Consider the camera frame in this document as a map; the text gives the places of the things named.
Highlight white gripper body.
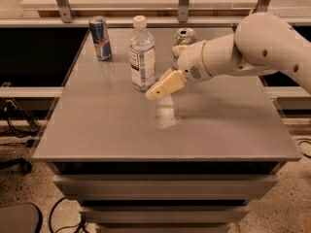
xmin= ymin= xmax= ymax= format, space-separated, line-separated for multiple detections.
xmin=177 ymin=41 xmax=211 ymax=83

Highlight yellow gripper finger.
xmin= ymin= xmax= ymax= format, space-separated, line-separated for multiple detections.
xmin=145 ymin=69 xmax=187 ymax=100
xmin=172 ymin=45 xmax=188 ymax=60

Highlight clear plastic water bottle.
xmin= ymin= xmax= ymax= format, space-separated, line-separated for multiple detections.
xmin=128 ymin=16 xmax=156 ymax=91

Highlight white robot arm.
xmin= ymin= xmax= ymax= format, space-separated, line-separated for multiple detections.
xmin=146 ymin=13 xmax=311 ymax=100

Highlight white green soda can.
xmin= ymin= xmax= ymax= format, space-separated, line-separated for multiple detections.
xmin=173 ymin=28 xmax=196 ymax=69

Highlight blue energy drink can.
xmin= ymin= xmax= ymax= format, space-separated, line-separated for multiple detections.
xmin=88 ymin=16 xmax=112 ymax=61

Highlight upper grey drawer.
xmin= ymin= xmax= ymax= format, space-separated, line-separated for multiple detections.
xmin=53 ymin=175 xmax=278 ymax=201

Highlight grey drawer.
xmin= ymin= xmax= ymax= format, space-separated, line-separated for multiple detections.
xmin=80 ymin=206 xmax=249 ymax=224
xmin=53 ymin=175 xmax=278 ymax=201

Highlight lower grey drawer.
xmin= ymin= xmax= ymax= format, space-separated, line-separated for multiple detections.
xmin=80 ymin=206 xmax=249 ymax=224

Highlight black office chair base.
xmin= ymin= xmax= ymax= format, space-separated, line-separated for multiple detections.
xmin=0 ymin=158 xmax=32 ymax=175

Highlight grey chair seat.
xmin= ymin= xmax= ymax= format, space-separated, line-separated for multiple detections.
xmin=0 ymin=203 xmax=43 ymax=233

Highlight middle metal bracket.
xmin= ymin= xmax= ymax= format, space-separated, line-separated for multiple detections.
xmin=178 ymin=0 xmax=190 ymax=22

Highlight left metal bracket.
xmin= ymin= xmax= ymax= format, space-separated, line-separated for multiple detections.
xmin=55 ymin=0 xmax=74 ymax=23

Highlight black cable at right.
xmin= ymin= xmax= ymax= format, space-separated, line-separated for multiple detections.
xmin=294 ymin=137 xmax=311 ymax=159

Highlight black cables at left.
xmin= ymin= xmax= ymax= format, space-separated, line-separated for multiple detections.
xmin=0 ymin=97 xmax=42 ymax=148

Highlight black floor cable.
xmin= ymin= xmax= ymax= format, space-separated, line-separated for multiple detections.
xmin=48 ymin=196 xmax=89 ymax=233

